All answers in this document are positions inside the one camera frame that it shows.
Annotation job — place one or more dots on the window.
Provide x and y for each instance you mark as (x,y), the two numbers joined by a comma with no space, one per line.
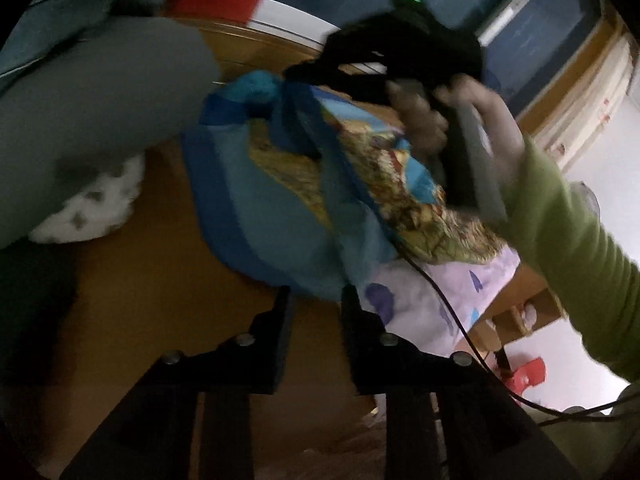
(525,35)

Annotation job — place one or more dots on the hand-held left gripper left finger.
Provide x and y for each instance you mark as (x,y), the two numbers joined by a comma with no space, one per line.
(280,330)

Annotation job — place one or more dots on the white fluffy cloth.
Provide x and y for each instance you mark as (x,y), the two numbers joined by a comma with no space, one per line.
(90,205)

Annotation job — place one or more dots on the pile of dark clothes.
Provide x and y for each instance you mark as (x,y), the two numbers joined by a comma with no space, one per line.
(100,100)

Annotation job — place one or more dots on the red plastic stool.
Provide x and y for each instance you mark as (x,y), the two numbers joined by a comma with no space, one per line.
(527,372)

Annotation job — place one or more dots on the cream curtain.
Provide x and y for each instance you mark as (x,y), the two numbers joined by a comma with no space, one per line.
(585,105)

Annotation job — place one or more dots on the person's right hand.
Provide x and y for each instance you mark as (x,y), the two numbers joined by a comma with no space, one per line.
(500,130)

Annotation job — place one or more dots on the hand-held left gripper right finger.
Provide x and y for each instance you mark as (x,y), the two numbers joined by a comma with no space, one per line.
(352,330)

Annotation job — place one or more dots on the blue printed cloth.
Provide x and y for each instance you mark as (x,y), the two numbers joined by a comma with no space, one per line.
(280,210)

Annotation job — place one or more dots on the lavender dotted mat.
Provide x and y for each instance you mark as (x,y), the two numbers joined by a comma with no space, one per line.
(420,300)

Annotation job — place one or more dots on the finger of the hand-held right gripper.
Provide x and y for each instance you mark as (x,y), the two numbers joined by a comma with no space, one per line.
(360,87)

